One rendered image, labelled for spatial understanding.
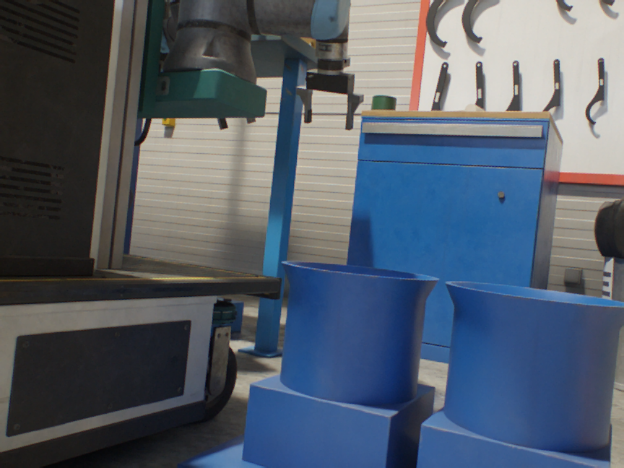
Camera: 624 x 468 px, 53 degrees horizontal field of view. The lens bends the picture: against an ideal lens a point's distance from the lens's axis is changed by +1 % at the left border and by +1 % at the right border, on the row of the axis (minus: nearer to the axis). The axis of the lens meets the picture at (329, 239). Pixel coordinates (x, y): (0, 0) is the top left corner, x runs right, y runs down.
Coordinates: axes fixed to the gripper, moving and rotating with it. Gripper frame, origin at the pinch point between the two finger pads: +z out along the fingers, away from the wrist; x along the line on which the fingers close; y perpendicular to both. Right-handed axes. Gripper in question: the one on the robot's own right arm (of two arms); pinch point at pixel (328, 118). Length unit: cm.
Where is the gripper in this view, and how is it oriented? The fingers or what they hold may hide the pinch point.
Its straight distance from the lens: 182.6
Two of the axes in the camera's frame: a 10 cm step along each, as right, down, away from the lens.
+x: 9.0, 2.1, -3.7
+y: -4.3, 3.6, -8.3
